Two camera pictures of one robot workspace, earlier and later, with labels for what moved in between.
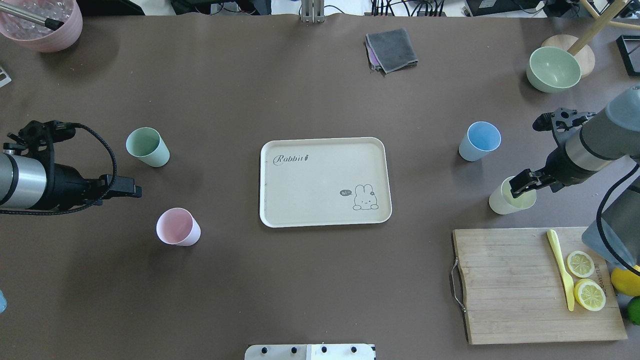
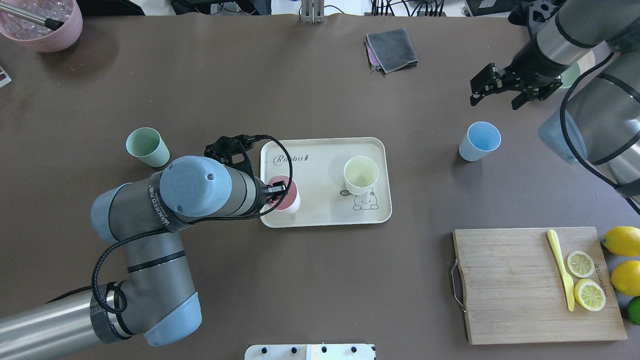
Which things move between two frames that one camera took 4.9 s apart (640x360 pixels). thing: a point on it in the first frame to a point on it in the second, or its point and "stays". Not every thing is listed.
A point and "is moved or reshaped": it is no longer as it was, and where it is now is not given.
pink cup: [178, 226] is moved or reshaped
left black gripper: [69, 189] to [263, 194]
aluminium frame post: [312, 11] stays
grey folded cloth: [390, 50] stays
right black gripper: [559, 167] to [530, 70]
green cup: [148, 145] stays
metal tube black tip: [51, 24] stays
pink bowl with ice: [38, 37] stays
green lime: [633, 309] stays
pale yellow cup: [502, 201] to [360, 173]
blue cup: [481, 137] stays
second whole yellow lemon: [626, 281] stays
